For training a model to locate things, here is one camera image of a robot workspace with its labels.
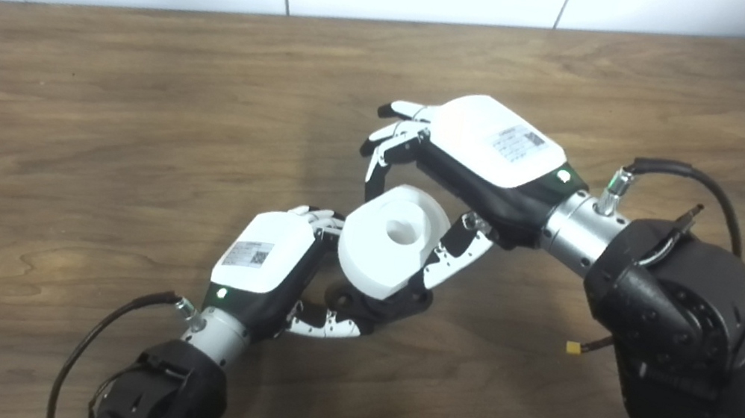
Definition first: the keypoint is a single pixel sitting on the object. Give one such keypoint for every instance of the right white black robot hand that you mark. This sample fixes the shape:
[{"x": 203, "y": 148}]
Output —
[{"x": 489, "y": 145}]

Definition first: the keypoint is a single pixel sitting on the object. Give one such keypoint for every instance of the black flanged holder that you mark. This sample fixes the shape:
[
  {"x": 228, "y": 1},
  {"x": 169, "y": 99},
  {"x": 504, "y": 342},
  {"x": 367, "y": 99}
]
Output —
[{"x": 394, "y": 307}]

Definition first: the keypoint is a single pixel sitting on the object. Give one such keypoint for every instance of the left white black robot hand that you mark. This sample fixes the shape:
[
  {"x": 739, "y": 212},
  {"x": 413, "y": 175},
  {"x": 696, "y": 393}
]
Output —
[{"x": 263, "y": 251}]

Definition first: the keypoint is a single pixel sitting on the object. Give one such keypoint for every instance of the round white plastic piece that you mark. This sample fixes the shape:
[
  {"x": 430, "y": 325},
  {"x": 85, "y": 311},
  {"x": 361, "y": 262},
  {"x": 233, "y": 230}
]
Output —
[{"x": 372, "y": 254}]

